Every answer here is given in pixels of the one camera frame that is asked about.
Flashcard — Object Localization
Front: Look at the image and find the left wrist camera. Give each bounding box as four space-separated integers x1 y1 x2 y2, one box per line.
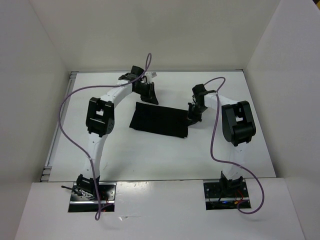
118 65 157 83

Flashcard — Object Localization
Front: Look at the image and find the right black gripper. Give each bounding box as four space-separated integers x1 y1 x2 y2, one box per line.
186 102 209 127

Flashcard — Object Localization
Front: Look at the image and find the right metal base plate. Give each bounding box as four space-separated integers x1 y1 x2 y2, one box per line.
203 179 251 211

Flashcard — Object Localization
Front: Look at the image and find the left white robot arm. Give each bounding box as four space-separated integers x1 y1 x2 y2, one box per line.
76 80 159 200

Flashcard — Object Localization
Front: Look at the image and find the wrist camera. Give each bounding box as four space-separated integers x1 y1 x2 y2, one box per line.
118 65 157 83
192 83 217 99

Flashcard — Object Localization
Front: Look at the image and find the black skirt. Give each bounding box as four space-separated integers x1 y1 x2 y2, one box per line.
129 102 188 139

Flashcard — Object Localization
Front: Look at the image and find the metal base plate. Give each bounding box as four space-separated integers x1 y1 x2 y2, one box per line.
67 182 117 213
203 179 251 211

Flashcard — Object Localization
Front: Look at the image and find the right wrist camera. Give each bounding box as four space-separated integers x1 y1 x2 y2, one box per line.
192 83 217 99

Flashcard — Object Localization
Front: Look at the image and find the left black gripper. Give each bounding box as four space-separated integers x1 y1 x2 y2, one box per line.
133 82 159 105

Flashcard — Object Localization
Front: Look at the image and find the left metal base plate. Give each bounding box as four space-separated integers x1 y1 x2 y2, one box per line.
67 182 117 213

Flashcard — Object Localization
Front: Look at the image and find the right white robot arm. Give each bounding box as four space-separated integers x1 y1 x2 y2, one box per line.
187 90 256 197

